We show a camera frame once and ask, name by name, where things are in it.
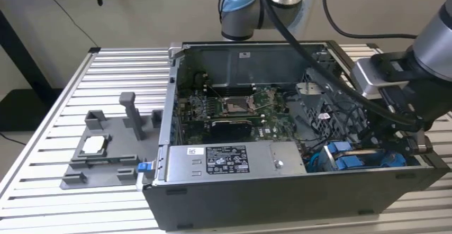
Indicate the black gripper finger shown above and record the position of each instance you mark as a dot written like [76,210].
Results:
[409,144]
[382,138]

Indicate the hard disk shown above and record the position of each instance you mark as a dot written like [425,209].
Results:
[346,162]

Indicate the grey metal disk bay cage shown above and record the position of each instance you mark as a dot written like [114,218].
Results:
[310,104]

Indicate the black RAM slot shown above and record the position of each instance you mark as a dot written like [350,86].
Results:
[229,85]
[229,93]
[240,117]
[229,90]

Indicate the green motherboard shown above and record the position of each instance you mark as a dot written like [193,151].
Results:
[274,104]

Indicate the black graphics card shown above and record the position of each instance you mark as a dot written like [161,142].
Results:
[230,129]

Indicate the silver power supply with label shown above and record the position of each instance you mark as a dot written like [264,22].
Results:
[229,162]

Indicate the black open PC case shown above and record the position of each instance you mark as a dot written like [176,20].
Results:
[246,205]

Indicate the blue plastic latch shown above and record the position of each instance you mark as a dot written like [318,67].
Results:
[142,167]

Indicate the grey plastic parts rack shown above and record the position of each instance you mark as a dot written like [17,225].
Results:
[105,173]

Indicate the silver CPU chip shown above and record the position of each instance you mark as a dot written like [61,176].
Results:
[93,145]

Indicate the black furniture leg with foot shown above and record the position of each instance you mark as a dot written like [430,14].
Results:
[21,59]

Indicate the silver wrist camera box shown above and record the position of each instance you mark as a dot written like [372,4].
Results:
[368,80]

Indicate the CPU socket with metal frame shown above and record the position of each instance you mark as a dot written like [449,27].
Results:
[234,107]

